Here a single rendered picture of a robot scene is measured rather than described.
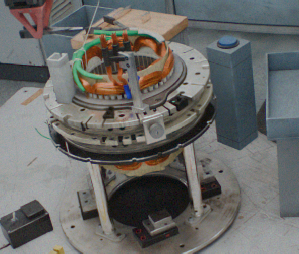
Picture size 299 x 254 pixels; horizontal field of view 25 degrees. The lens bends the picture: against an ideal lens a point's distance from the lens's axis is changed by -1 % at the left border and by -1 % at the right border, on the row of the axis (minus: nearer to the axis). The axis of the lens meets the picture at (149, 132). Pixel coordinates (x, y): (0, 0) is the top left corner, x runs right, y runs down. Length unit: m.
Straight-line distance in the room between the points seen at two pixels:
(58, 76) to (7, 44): 2.58
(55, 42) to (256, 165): 0.55
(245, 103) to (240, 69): 0.09
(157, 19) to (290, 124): 0.54
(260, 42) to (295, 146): 2.58
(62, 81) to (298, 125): 0.42
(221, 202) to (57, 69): 0.45
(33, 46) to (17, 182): 2.11
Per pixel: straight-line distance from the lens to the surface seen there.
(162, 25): 1.56
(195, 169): 1.30
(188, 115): 1.21
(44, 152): 1.72
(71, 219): 1.44
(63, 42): 1.61
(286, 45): 3.80
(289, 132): 1.18
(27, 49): 3.73
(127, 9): 1.66
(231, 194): 1.43
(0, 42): 3.82
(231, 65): 1.48
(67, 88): 1.23
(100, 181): 1.29
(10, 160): 1.73
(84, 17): 1.76
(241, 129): 1.57
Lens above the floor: 1.69
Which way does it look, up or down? 32 degrees down
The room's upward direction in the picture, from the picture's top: 10 degrees counter-clockwise
